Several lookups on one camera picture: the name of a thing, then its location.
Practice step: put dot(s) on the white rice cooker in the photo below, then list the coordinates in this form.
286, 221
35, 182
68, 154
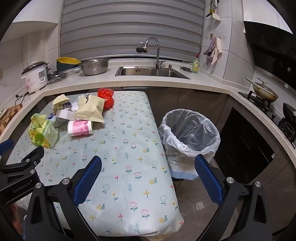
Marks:
34, 78

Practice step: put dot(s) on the round steel steamer rack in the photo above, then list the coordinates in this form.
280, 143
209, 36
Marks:
55, 77

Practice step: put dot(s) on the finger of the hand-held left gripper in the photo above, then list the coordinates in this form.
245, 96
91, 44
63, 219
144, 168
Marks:
7, 148
34, 154

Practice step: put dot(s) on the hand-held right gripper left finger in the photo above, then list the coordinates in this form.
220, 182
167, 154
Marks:
89, 178

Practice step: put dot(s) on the green and yellow plastic bag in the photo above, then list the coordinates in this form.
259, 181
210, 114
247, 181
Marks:
41, 134

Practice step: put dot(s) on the black range hood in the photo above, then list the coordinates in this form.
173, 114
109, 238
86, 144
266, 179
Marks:
266, 32

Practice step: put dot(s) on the green dish soap bottle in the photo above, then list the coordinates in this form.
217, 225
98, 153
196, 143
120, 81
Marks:
196, 66

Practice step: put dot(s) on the frying pan with lid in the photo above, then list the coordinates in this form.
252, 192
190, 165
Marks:
266, 92

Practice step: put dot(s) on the steel tray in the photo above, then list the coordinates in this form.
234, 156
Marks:
71, 71

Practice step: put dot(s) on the hanging kitchen tool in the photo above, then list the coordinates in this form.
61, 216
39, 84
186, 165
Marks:
214, 14

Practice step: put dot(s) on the white wall cabinet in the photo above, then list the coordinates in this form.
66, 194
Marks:
41, 14

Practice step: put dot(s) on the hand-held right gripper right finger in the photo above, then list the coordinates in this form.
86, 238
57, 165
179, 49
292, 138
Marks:
208, 180

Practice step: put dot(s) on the black built-in oven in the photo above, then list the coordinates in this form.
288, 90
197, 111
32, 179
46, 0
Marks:
249, 148

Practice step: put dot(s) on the clear plastic bag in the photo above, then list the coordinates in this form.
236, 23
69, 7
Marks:
82, 96

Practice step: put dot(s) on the brown base cabinet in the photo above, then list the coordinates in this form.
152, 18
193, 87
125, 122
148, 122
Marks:
189, 99

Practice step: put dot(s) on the chrome faucet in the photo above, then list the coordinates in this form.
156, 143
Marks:
158, 53

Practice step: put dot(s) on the black gas stove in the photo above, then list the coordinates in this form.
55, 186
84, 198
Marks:
261, 102

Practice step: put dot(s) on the yellow and blue basin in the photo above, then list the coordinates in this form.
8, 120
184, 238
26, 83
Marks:
67, 62

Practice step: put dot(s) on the steel colander bowl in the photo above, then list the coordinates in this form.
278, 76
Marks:
94, 67

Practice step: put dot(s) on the black wok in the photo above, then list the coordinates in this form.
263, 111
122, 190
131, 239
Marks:
290, 113

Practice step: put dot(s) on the dark scouring pad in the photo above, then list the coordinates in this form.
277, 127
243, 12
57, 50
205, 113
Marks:
185, 68

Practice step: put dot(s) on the yellow orange snack bag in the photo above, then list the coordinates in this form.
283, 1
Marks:
59, 100

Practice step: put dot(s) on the kraft paper pouch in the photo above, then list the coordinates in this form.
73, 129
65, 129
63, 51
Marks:
89, 109

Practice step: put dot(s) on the red plastic bag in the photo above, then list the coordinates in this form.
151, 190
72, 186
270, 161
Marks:
107, 97

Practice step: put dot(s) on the pink paper cup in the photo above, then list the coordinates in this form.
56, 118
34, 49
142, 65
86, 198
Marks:
79, 128

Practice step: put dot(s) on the beige hanging cloth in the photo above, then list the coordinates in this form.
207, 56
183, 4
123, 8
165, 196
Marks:
217, 49

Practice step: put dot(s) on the wooden cutting board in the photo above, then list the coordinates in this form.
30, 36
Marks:
9, 115

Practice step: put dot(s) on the white tissue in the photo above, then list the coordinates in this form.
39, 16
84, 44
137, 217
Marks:
75, 107

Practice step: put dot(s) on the floral tablecloth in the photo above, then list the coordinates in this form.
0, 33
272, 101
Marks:
129, 143

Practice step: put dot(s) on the grey window blind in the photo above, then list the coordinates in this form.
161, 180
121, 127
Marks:
129, 27

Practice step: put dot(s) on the stainless steel sink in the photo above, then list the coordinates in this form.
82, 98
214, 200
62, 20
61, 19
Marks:
148, 71

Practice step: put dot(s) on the pink and beige cloths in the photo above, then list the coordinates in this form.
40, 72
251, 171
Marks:
209, 49

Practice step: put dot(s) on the waste bin with clear liner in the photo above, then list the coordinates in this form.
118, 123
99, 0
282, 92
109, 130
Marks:
185, 125

